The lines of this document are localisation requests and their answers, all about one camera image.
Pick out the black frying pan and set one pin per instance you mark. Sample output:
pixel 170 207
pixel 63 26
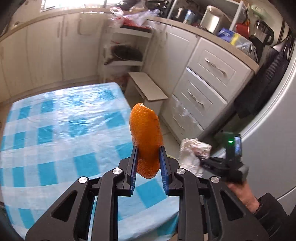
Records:
pixel 127 54

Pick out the white hanging bin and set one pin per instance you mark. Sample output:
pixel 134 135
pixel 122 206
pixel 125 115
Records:
pixel 90 31

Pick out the blue white carton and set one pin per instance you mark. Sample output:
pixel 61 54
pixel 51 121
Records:
pixel 190 16

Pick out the white shelf trolley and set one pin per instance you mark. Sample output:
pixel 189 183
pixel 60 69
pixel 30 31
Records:
pixel 135 33

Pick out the white cabinet drawer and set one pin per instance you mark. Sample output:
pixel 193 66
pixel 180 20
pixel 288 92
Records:
pixel 201 105
pixel 178 125
pixel 224 77

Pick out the person's right hand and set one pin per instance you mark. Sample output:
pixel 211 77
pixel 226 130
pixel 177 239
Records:
pixel 245 197

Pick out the white wooden stool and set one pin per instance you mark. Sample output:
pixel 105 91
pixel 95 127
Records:
pixel 148 88

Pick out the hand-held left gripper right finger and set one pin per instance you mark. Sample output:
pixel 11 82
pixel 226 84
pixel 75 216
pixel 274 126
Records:
pixel 163 171

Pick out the clear plastic bag on drawer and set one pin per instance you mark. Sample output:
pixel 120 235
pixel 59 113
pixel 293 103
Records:
pixel 187 113

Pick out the clear pinkish plastic bag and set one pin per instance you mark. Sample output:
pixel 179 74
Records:
pixel 141 17

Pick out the silver yellow foil bag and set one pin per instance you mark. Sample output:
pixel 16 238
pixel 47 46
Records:
pixel 245 46

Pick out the blue packet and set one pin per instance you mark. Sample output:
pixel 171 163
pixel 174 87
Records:
pixel 225 33

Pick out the yellow bin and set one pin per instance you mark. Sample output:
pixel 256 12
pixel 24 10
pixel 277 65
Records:
pixel 172 158

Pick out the black toaster oven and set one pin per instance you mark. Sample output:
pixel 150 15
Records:
pixel 161 4

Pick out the white bag with red print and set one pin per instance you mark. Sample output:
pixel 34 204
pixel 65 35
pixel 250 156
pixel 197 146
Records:
pixel 118 16

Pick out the large orange peel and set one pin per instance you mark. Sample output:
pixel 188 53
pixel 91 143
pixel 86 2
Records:
pixel 145 139

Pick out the dark striped towel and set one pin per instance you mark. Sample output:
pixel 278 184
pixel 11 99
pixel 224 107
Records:
pixel 261 88

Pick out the person's right forearm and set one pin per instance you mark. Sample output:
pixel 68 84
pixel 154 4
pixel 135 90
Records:
pixel 275 215

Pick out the glass blender jug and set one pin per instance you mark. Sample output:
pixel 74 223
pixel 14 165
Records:
pixel 263 32

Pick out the white shelf unit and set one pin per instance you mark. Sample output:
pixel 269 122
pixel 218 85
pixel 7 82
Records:
pixel 238 11

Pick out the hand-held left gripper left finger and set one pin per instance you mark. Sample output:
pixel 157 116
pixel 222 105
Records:
pixel 134 171

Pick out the blue checked tablecloth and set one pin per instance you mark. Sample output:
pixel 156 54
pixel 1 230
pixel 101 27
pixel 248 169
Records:
pixel 57 139

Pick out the red pot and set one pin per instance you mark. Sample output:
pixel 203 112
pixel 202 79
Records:
pixel 242 27

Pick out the red tray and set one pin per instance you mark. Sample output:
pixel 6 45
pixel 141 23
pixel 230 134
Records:
pixel 134 24

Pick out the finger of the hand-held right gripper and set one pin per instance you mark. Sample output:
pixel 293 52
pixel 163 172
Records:
pixel 215 165

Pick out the white tissue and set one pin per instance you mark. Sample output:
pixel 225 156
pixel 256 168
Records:
pixel 189 155

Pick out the white kitchen cabinets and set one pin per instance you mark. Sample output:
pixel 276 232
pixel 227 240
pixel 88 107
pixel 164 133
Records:
pixel 46 46

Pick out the bright window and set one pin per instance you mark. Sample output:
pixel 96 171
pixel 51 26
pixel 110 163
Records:
pixel 69 3

